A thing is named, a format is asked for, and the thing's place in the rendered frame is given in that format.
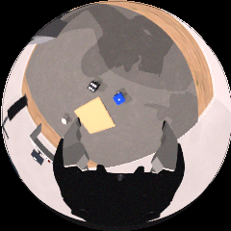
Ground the white die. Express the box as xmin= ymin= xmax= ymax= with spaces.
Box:
xmin=62 ymin=116 xmax=69 ymax=124

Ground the blue die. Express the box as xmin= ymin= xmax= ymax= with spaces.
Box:
xmin=114 ymin=92 xmax=125 ymax=105

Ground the tan flat mat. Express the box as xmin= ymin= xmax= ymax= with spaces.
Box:
xmin=74 ymin=97 xmax=115 ymax=133

